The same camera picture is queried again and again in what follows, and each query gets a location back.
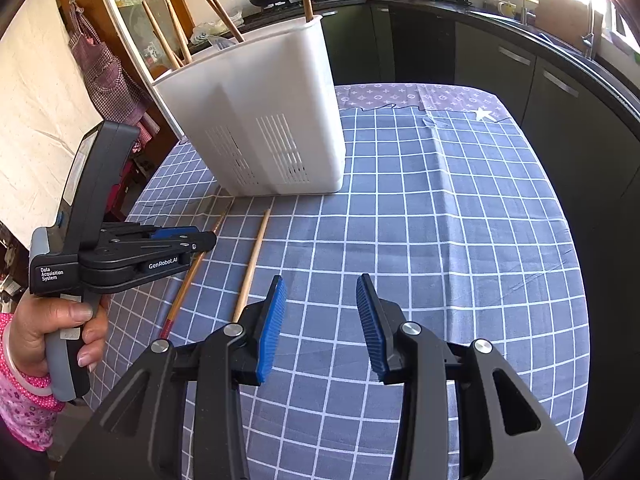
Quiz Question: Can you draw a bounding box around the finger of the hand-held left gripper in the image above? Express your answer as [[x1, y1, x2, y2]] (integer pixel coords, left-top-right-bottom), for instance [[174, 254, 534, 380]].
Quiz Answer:
[[99, 224, 201, 251], [97, 232, 219, 262]]

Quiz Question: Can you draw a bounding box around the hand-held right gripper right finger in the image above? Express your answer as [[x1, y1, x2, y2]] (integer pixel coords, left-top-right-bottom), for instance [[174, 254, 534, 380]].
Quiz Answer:
[[356, 273, 583, 480]]

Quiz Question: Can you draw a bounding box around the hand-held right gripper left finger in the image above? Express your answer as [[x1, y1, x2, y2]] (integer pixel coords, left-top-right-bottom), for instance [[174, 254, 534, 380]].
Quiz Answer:
[[54, 275, 288, 480]]

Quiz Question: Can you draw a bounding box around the light wooden chopstick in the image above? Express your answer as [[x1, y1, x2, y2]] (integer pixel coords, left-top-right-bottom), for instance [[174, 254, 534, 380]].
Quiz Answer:
[[141, 0, 185, 70]]

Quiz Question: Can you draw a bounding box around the white plastic utensil holder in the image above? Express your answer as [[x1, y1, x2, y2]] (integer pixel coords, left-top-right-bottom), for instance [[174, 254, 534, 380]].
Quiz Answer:
[[151, 14, 346, 197]]

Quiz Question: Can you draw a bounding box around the person's left forearm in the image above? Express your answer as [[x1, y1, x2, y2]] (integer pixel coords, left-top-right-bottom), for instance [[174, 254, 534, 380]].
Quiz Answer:
[[0, 310, 67, 454]]

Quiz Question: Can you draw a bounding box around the person's left hand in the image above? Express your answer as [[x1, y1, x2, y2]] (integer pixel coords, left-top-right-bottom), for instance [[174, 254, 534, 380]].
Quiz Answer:
[[10, 287, 109, 378]]

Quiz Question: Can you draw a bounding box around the white hanging sheet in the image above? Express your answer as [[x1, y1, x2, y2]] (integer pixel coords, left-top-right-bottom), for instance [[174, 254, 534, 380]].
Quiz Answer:
[[0, 0, 117, 243]]

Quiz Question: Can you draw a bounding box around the purple checked apron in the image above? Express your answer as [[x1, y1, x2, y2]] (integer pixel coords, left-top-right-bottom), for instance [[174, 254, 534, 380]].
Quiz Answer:
[[67, 0, 154, 127]]

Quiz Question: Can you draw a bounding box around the blue checked tablecloth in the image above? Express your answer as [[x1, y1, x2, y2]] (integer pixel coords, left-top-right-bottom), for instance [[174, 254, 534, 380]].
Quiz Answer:
[[82, 105, 592, 480]]

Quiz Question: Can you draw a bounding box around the plastic bag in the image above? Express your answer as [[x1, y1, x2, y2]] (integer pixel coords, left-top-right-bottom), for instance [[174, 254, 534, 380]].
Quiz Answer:
[[189, 7, 246, 47]]

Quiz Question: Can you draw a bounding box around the frosted glass sliding door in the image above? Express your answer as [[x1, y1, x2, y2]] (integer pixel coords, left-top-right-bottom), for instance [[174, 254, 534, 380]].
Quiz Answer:
[[90, 0, 202, 82]]

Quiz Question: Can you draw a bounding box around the white bangle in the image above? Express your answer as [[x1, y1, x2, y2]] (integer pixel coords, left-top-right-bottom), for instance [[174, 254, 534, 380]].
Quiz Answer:
[[2, 320, 54, 399]]

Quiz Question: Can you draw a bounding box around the purple patterned cloth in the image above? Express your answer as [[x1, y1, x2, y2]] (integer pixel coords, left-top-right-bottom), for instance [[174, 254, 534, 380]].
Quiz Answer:
[[334, 82, 511, 124]]

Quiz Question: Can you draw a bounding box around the green lower cabinet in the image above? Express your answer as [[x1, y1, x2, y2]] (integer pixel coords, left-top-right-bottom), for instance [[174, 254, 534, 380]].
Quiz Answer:
[[320, 4, 375, 87]]

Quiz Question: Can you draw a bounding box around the black stone countertop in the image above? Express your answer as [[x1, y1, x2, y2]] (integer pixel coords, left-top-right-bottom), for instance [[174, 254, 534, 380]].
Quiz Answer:
[[240, 0, 640, 107]]

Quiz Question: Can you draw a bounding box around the brown cutting board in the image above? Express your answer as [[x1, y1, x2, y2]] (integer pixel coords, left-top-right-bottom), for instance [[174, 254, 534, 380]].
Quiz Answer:
[[534, 0, 591, 41]]

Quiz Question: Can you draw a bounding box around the tall steel faucet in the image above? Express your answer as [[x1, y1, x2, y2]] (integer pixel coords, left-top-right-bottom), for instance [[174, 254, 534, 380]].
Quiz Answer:
[[580, 0, 609, 61]]

